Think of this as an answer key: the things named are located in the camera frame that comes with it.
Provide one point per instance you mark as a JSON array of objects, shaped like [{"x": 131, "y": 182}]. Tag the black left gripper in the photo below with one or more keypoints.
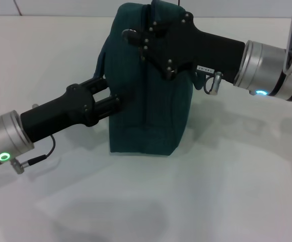
[{"x": 55, "y": 113}]

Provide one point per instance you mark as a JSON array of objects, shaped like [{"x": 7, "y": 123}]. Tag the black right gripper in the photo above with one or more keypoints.
[{"x": 199, "y": 48}]

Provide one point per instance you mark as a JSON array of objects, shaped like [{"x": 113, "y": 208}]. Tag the dark teal insulated lunch bag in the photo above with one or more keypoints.
[{"x": 146, "y": 113}]

